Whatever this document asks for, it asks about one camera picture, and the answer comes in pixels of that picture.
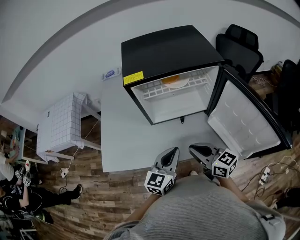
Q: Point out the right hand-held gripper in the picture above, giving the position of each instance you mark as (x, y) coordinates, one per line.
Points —
(223, 164)

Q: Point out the white power strip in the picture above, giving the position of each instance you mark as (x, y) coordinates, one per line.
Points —
(264, 174)

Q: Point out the brown stacked boxes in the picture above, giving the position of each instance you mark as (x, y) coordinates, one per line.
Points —
(277, 73)

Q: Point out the person's right forearm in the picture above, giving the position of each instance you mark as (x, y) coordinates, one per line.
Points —
(234, 189)

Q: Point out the grey pouch with black clip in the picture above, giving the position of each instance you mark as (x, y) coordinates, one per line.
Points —
(272, 222)

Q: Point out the black office chair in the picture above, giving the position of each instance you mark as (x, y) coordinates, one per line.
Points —
(288, 98)
(241, 51)

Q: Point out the blue white wipes pack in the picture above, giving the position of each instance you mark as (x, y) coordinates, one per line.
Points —
(111, 73)

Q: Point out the person's shoe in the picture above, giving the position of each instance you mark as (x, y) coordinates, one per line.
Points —
(193, 173)

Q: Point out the teal table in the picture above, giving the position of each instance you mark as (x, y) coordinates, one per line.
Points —
(17, 143)

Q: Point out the person's left forearm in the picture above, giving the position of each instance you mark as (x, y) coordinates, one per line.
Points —
(143, 208)

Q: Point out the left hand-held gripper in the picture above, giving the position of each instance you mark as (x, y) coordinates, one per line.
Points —
(159, 182)

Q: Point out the white checked cloth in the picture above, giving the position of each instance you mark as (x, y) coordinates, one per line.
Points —
(61, 124)

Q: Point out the white plug adapter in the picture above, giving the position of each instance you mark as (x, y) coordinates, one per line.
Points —
(65, 172)

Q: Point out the black mini fridge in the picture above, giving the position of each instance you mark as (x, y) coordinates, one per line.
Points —
(168, 47)

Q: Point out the person's grey striped sweater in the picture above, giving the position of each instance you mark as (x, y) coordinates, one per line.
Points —
(199, 211)

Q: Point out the small white table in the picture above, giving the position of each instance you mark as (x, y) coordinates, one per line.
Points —
(91, 112)

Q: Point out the large white table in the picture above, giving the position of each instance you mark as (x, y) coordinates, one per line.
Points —
(122, 140)

